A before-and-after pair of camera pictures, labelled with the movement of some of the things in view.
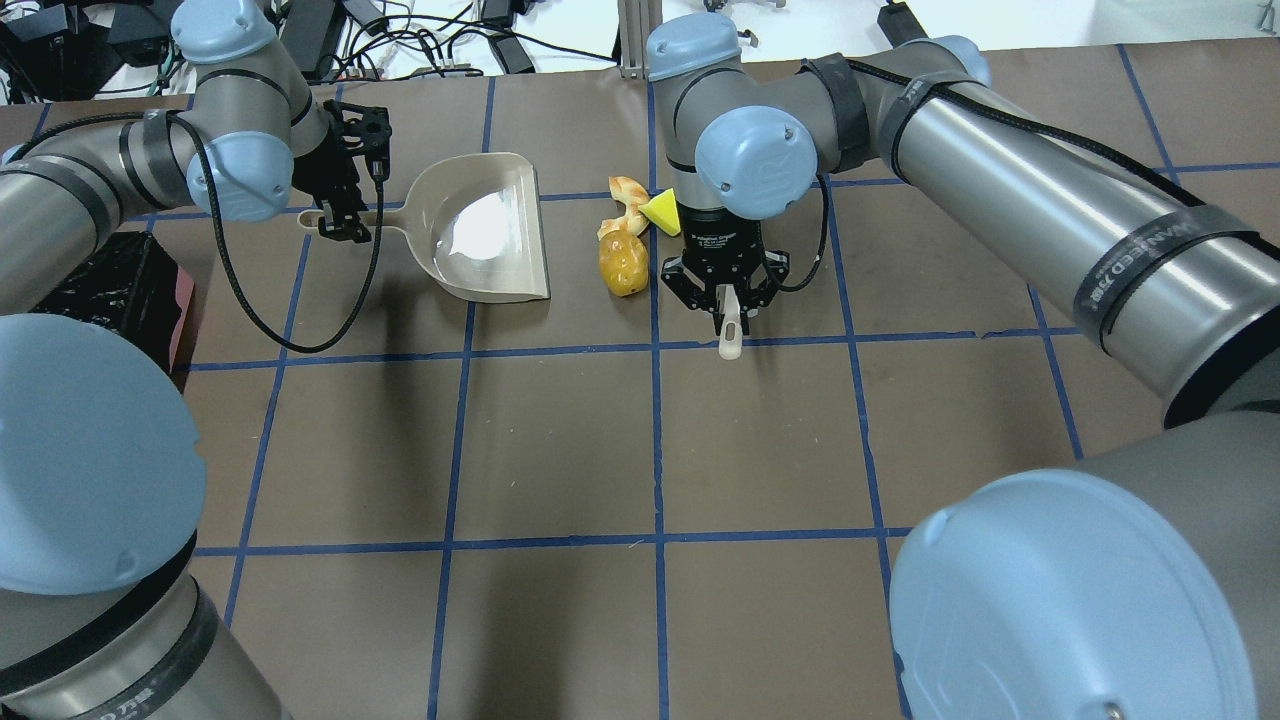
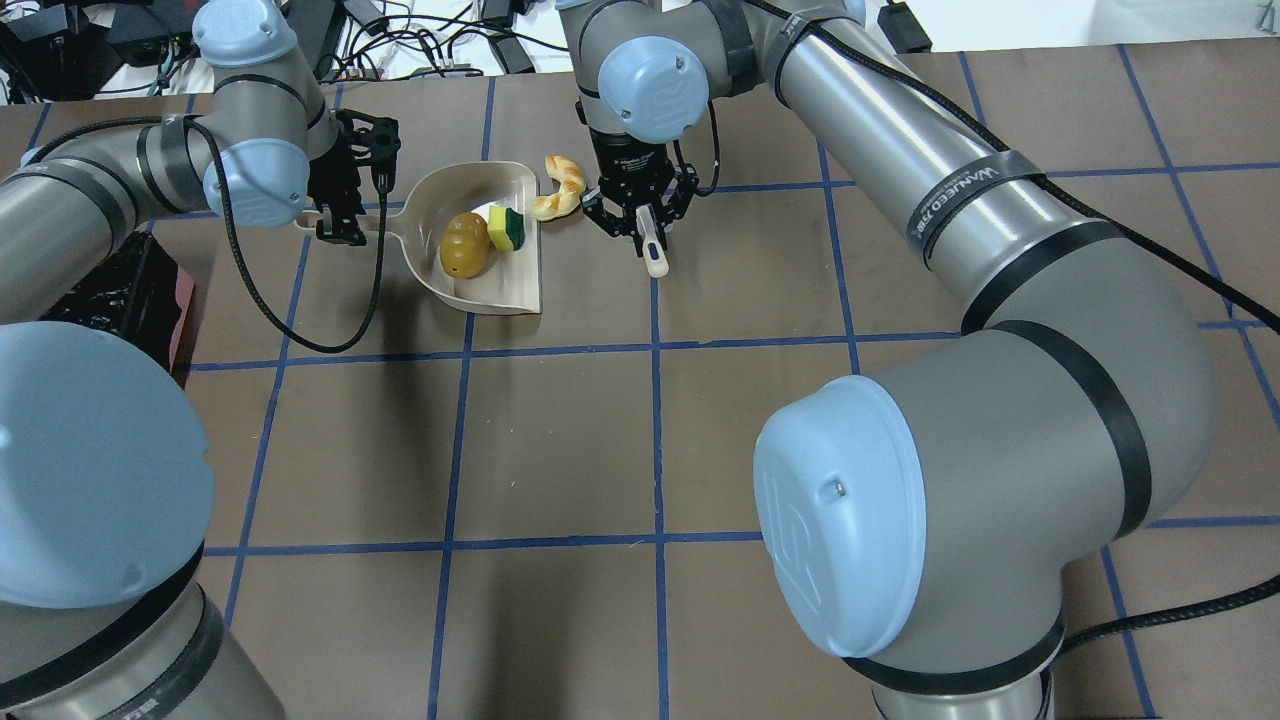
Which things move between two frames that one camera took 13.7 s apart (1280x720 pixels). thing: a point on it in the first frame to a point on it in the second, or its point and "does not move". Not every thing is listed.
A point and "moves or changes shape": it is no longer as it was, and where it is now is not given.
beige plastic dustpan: x=473 y=224 does not move
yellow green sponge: x=662 y=210 moves or changes shape
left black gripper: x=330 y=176 does not move
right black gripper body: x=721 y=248 to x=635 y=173
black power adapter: x=511 y=55 does not move
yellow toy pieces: x=632 y=195 moves or changes shape
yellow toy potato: x=623 y=254 to x=464 y=246
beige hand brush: x=729 y=309 to x=654 y=251
